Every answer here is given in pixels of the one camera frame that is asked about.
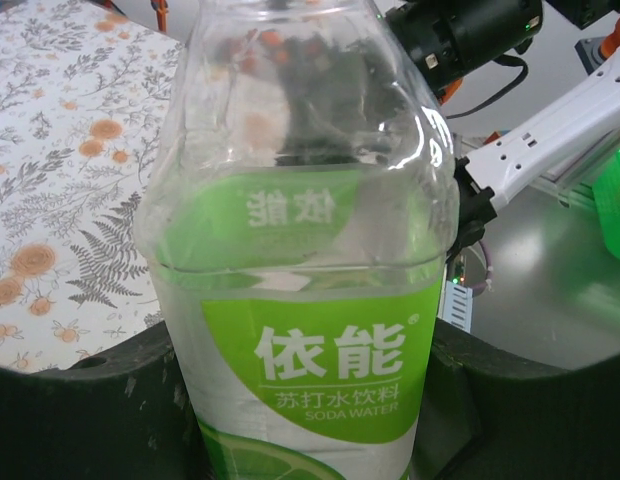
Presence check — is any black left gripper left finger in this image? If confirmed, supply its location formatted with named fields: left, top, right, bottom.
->
left=0, top=319, right=216, bottom=480

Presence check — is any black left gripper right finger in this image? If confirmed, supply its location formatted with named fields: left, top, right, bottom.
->
left=409, top=319, right=620, bottom=480

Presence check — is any clear soda bottle green label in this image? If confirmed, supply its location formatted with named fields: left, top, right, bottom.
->
left=134, top=0, right=461, bottom=480

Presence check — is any green plastic container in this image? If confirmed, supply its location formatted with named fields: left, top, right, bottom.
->
left=591, top=144, right=620, bottom=264

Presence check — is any floral patterned tablecloth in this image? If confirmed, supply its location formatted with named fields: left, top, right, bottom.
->
left=0, top=0, right=191, bottom=375

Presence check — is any thin black cable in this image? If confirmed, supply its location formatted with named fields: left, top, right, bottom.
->
left=442, top=53, right=530, bottom=121

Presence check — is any purple cable loop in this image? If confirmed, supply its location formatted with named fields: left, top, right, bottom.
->
left=467, top=238, right=497, bottom=297

